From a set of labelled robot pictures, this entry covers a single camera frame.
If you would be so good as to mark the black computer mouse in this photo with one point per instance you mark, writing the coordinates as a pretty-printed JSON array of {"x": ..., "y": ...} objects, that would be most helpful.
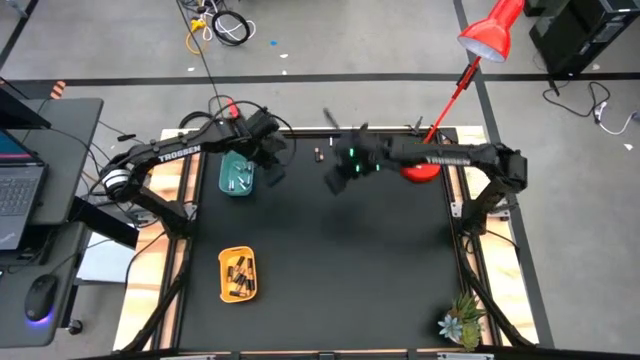
[{"x": 40, "y": 295}]

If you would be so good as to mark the black desk monitor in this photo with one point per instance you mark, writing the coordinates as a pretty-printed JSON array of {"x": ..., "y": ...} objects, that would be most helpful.
[{"x": 20, "y": 112}]

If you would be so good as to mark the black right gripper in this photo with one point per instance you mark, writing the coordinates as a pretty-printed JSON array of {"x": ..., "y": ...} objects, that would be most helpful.
[{"x": 347, "y": 162}]

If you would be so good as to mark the black marker pen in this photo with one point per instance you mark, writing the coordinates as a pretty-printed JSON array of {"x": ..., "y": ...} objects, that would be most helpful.
[{"x": 126, "y": 136}]

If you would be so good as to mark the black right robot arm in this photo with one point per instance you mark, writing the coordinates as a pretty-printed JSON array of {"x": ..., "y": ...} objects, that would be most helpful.
[{"x": 445, "y": 159}]

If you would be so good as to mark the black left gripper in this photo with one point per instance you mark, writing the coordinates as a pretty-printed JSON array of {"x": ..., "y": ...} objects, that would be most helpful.
[{"x": 270, "y": 150}]

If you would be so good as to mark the teal plastic bin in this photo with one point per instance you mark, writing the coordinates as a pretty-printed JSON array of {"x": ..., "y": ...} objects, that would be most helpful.
[{"x": 224, "y": 172}]

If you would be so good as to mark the black caster wheel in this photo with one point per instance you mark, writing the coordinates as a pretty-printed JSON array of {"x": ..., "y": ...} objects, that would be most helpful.
[{"x": 75, "y": 327}]

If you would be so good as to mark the potted succulent plant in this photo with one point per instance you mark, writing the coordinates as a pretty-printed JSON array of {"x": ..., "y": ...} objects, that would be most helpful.
[{"x": 467, "y": 310}]

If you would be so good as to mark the yellow plastic bin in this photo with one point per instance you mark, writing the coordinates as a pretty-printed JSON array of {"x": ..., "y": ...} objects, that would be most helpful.
[{"x": 224, "y": 255}]

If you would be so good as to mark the black computer tower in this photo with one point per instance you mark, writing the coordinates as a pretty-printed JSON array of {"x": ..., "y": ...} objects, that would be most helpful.
[{"x": 580, "y": 30}]

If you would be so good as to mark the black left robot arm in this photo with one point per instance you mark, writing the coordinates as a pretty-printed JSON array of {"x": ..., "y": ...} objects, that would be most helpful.
[{"x": 175, "y": 152}]

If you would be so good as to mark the black table frame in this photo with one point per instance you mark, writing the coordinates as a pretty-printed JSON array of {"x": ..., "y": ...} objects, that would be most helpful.
[{"x": 305, "y": 131}]

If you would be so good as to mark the black laptop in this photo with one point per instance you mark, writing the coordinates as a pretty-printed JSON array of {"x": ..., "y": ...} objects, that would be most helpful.
[{"x": 20, "y": 195}]

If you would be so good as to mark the red desk lamp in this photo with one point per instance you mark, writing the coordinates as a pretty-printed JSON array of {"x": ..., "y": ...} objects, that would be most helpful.
[{"x": 487, "y": 35}]

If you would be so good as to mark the black desk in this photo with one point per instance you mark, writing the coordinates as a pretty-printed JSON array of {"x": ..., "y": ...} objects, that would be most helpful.
[{"x": 75, "y": 150}]

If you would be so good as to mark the plywood table base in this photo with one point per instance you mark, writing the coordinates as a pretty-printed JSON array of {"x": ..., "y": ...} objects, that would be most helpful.
[{"x": 145, "y": 280}]

